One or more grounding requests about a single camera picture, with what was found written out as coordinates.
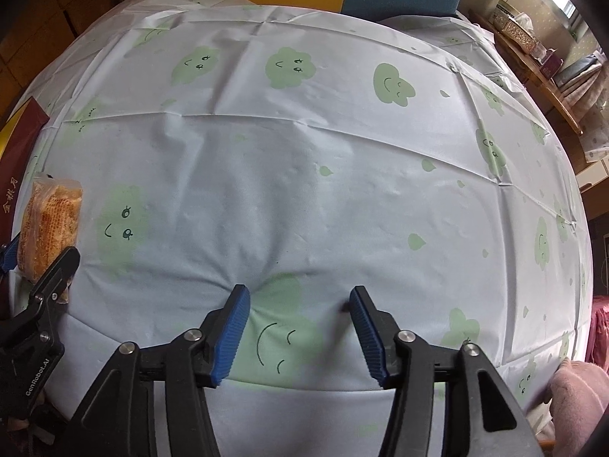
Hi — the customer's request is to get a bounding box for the floral curtain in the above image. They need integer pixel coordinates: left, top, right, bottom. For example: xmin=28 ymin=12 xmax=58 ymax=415
xmin=556 ymin=64 xmax=609 ymax=163

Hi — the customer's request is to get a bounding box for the gold tin box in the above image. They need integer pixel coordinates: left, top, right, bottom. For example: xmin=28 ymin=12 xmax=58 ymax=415
xmin=0 ymin=96 xmax=51 ymax=258

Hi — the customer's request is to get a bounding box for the grey blue board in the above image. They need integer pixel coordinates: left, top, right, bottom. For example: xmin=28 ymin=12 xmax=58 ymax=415
xmin=554 ymin=54 xmax=607 ymax=91

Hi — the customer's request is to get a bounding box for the white green carton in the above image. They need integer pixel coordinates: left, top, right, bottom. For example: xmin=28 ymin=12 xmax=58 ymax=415
xmin=492 ymin=0 xmax=519 ymax=27

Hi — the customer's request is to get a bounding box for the pink fleece garment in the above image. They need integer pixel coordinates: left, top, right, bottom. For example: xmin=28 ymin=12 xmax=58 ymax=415
xmin=547 ymin=359 xmax=609 ymax=457

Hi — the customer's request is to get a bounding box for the pink cloth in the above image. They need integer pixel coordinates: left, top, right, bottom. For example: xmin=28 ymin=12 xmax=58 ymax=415
xmin=587 ymin=295 xmax=609 ymax=363

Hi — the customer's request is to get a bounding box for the woven tissue box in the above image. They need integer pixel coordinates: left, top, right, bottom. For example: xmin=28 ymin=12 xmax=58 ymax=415
xmin=499 ymin=13 xmax=540 ymax=53

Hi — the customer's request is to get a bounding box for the wooden shelf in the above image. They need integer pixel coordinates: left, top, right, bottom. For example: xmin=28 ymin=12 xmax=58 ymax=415
xmin=469 ymin=10 xmax=586 ymax=136

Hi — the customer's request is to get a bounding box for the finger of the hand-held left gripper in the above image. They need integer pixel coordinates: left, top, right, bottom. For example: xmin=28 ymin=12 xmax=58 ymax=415
xmin=0 ymin=246 xmax=81 ymax=344
xmin=0 ymin=233 xmax=22 ymax=274

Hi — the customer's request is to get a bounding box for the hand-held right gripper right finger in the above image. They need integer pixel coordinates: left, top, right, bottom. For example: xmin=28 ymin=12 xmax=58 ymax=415
xmin=349 ymin=286 xmax=545 ymax=457

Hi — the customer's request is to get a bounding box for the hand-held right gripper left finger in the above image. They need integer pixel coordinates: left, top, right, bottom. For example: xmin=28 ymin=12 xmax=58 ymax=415
xmin=71 ymin=284 xmax=251 ymax=457

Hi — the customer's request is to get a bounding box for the purple box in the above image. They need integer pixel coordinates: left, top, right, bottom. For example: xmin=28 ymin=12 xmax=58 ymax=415
xmin=540 ymin=49 xmax=563 ymax=79

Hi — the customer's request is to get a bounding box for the clear bag of brown cake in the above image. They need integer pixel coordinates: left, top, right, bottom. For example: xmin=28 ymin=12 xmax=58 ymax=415
xmin=16 ymin=174 xmax=84 ymax=304

